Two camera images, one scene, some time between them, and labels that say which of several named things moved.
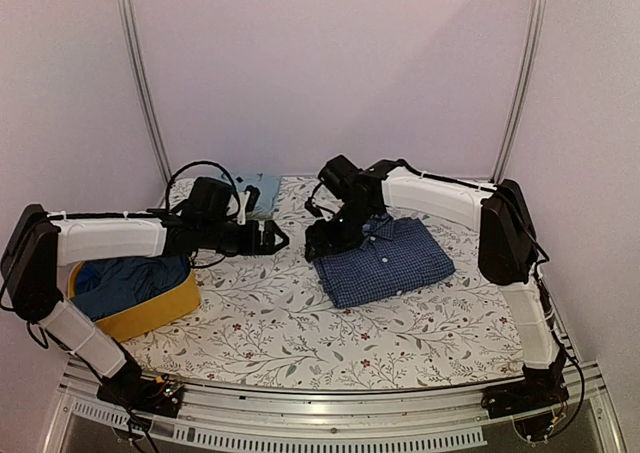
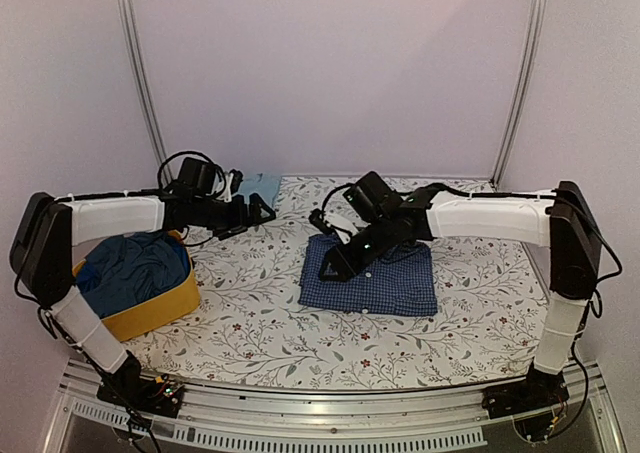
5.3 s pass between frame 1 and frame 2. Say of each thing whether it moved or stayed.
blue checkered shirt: moved
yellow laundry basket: stayed
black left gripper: moved
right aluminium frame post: stayed
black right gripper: moved
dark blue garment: stayed
